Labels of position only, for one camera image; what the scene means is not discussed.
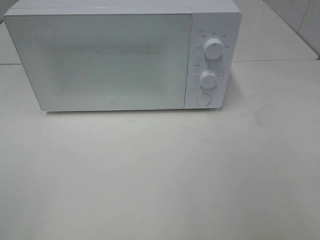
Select round white door button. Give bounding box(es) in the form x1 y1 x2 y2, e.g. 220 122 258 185
196 93 212 106

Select white microwave knob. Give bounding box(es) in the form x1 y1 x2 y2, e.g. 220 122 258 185
199 71 218 89
201 36 224 60

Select white microwave door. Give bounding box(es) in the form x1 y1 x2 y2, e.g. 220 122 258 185
5 14 192 111

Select white microwave oven body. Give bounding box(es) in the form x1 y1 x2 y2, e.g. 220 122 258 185
3 0 242 111

